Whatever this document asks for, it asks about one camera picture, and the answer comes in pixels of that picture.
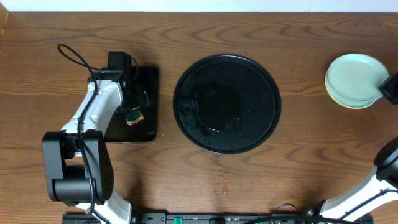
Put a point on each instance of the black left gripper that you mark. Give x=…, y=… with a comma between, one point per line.
x=137, y=106

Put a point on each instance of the green yellow sponge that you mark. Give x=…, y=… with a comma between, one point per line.
x=134, y=117

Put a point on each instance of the green plate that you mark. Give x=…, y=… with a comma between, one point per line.
x=348, y=101
x=355, y=77

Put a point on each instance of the yellow plate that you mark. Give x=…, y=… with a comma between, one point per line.
x=337, y=102

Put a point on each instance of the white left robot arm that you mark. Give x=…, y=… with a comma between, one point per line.
x=78, y=168

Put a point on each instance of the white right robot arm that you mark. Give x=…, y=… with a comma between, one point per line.
x=378, y=188

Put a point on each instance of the rectangular black tray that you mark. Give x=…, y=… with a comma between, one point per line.
x=144, y=130

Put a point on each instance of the round black tray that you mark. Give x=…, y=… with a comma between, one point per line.
x=227, y=104

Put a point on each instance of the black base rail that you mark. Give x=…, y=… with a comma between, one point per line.
x=161, y=218

